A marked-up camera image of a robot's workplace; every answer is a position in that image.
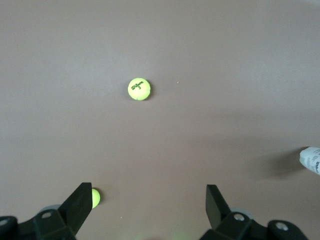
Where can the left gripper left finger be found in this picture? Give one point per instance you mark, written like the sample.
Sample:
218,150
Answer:
72,212

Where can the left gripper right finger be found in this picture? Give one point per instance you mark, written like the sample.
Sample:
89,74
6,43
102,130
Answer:
217,212

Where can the tennis ball can white label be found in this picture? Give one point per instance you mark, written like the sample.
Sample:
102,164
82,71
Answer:
311,160

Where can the yellow tennis ball Wilson print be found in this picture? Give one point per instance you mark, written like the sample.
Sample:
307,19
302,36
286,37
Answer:
139,89

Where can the brown table cover mat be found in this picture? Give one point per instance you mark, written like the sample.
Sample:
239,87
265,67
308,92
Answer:
160,37

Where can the yellow tennis ball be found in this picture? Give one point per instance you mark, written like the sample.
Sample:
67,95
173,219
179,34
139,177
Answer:
96,198

